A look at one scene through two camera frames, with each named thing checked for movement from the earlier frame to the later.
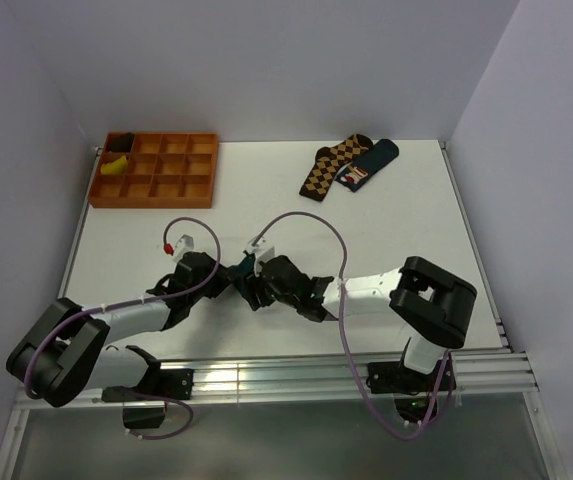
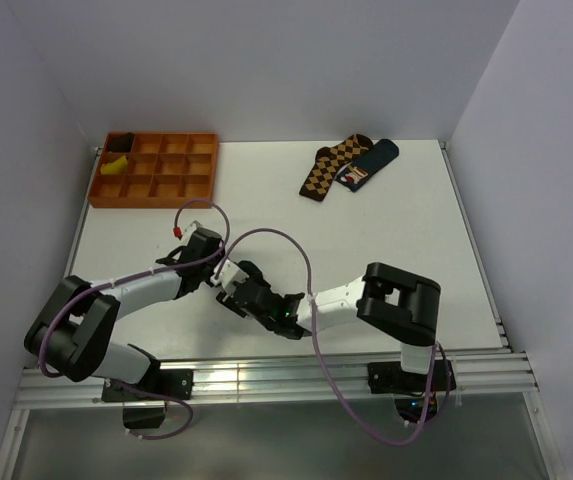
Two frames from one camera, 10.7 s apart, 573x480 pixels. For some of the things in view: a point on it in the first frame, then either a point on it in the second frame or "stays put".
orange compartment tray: x=164 y=170 stays put
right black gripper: x=249 y=292 -> x=227 y=300
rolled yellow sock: x=118 y=167 stays put
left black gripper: x=222 y=283 -> x=222 y=256
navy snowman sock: x=377 y=155 stays put
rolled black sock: x=120 y=142 stays put
